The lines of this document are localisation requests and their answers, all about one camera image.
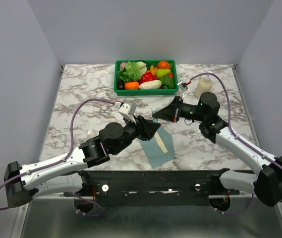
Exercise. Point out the orange carrot toy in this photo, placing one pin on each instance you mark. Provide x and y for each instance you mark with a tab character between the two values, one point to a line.
134	85

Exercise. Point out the green pepper toy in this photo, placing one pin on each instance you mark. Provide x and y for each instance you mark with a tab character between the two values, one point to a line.
167	82

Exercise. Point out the green lettuce toy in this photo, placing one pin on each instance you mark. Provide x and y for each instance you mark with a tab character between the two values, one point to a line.
132	71

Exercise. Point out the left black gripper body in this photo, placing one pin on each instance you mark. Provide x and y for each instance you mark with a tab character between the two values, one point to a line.
132	130

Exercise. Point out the beige pump bottle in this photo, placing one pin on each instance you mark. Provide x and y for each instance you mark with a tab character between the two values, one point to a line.
204	85

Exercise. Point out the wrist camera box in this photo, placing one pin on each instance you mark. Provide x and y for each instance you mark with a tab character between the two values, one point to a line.
184	88
127	110

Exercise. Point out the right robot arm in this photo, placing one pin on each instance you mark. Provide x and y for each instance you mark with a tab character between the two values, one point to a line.
265	181

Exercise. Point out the green plastic crate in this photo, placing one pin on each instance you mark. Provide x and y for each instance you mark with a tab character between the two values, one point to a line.
151	67

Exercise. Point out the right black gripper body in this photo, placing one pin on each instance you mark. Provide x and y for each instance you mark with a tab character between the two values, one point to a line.
183	108

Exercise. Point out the red pepper toy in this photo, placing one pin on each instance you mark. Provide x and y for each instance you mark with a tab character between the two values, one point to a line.
147	77

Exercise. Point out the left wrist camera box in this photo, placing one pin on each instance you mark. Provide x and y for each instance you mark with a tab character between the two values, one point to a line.
127	110

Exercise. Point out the orange pumpkin toy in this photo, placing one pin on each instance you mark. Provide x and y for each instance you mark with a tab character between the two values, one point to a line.
164	65

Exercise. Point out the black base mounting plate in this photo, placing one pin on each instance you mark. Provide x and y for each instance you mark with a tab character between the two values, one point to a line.
151	188

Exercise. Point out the blue-grey envelope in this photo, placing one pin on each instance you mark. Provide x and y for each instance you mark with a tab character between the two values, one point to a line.
153	152

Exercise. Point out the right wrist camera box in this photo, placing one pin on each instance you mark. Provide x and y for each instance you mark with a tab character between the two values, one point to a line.
184	88

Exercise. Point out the white radish toy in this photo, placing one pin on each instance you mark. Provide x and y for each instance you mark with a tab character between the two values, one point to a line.
150	85

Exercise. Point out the green pear toy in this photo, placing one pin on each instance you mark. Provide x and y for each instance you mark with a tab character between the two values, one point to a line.
161	72

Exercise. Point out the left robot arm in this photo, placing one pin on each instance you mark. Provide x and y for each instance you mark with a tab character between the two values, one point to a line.
24	182

